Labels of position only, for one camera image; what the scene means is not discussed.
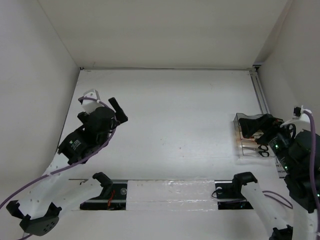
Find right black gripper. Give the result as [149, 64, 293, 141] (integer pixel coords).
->
[239, 111, 300, 173]

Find black handled scissors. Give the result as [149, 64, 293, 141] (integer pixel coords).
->
[243, 145, 270, 157]

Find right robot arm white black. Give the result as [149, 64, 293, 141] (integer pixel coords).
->
[231, 108, 320, 240]

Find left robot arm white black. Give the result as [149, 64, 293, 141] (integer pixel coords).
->
[0, 96, 128, 240]

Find grey transparent container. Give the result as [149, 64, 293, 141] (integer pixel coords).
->
[233, 112, 263, 128]

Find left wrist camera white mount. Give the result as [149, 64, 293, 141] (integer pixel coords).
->
[81, 89, 102, 114]

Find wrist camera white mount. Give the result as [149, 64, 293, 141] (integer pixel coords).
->
[81, 89, 102, 114]
[280, 105, 313, 127]

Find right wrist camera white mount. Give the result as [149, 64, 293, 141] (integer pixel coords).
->
[280, 105, 313, 127]

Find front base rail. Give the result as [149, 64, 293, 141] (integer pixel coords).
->
[80, 179, 253, 212]

